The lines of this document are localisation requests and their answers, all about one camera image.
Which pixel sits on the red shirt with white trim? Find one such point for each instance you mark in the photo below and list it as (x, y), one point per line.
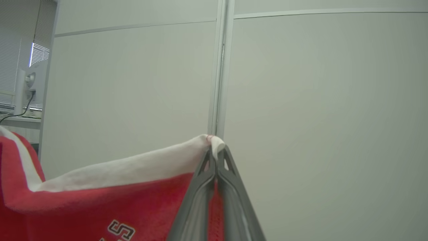
(83, 207)

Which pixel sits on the grey window blinds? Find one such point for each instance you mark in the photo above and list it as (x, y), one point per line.
(10, 50)

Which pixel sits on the grey partition post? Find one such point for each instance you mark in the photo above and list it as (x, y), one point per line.
(228, 50)

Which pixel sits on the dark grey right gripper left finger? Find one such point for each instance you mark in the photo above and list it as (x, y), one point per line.
(197, 207)

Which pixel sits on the white desk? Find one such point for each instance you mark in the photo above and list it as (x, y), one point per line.
(20, 124)

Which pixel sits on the white computer monitor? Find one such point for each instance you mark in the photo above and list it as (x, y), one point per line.
(38, 87)

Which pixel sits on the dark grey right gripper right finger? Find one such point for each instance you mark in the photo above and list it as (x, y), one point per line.
(237, 214)

